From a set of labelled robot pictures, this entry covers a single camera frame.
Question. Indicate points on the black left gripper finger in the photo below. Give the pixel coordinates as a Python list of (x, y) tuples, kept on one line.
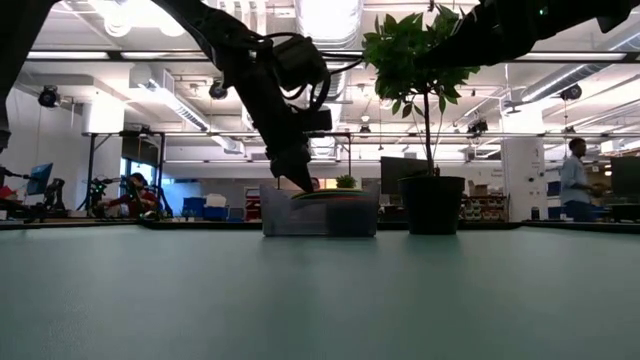
[(285, 169), (305, 175)]

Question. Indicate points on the green measuring cup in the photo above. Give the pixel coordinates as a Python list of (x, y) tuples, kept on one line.
[(340, 194)]

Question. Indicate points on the red measuring cup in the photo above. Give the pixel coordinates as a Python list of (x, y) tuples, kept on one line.
[(345, 198)]

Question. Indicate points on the black background robot arm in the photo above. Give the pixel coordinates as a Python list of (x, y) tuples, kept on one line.
[(54, 192), (97, 192)]

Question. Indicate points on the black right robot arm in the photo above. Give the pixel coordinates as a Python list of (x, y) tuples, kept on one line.
[(550, 25)]

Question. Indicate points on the grey translucent plastic basket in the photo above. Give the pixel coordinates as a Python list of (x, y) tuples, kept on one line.
[(290, 215)]

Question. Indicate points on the small background potted plant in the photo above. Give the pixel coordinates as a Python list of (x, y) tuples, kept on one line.
[(346, 182)]

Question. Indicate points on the black round hanging fixture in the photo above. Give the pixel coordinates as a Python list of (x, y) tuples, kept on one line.
[(216, 92), (48, 97), (571, 92)]

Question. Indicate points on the white plastic container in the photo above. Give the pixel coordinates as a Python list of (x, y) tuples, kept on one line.
[(216, 200)]

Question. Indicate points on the green plant in black pot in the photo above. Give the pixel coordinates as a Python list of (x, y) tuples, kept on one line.
[(400, 60)]

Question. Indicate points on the blue storage bin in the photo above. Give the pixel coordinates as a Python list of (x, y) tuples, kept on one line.
[(216, 213)]

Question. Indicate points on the black monitor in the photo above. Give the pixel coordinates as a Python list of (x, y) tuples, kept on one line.
[(626, 180), (400, 170)]

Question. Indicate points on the white round pillar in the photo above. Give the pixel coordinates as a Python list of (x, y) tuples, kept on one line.
[(523, 180)]

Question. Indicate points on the person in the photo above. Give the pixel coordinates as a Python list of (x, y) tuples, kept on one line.
[(137, 197), (575, 180)]

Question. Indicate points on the black overhead light bar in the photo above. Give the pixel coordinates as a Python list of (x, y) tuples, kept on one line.
[(100, 56)]

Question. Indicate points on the green table mat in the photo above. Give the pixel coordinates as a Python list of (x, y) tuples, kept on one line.
[(150, 310)]

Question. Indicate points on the blue monitor screen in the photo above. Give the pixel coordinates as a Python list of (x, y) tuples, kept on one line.
[(39, 177)]

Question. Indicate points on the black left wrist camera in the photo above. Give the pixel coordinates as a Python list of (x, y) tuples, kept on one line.
[(300, 60)]

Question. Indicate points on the black aluminium table frame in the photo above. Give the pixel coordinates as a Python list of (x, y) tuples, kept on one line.
[(75, 225)]

